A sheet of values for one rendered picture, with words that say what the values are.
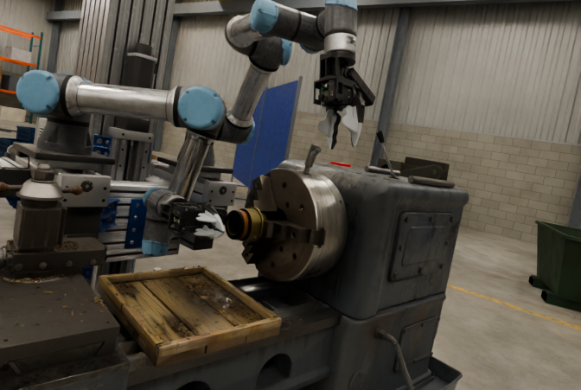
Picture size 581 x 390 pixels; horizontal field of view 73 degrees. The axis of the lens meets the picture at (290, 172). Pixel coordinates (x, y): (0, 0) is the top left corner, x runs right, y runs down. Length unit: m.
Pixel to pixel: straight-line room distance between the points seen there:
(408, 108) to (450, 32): 2.24
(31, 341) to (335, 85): 0.70
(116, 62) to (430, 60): 10.67
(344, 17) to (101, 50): 0.94
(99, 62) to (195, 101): 0.58
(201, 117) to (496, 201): 10.20
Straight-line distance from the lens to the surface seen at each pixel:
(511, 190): 10.96
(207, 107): 1.09
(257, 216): 1.01
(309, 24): 1.02
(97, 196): 1.26
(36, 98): 1.22
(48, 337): 0.71
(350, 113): 0.89
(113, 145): 1.54
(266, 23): 0.99
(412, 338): 1.48
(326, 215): 1.01
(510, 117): 11.16
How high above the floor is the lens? 1.31
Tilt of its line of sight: 4 degrees down
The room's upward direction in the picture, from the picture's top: 10 degrees clockwise
